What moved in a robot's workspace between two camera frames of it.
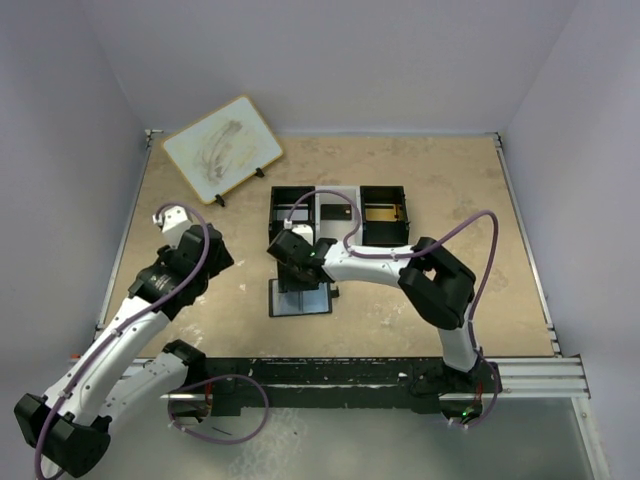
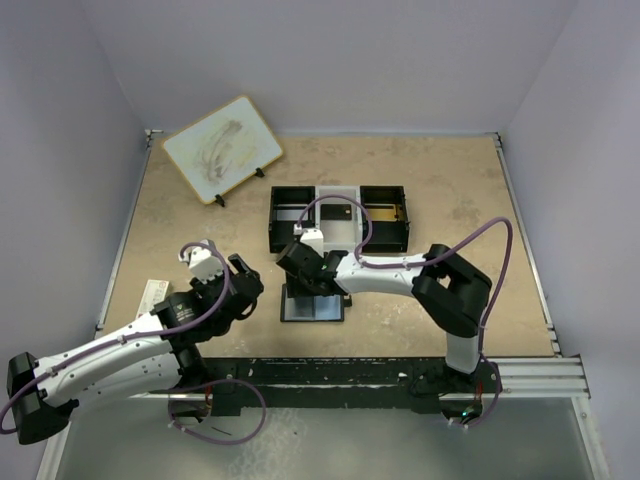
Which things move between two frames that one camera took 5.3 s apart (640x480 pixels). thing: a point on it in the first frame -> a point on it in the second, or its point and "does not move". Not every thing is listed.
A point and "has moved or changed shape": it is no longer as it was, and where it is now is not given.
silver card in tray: x=298 y=215 does not move
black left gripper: x=211 y=248 -> x=242 y=286
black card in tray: x=338 y=212 does not move
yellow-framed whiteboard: x=223 y=149 does not move
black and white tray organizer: x=383 y=217 does not move
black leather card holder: x=301 y=302 has moved or changed shape
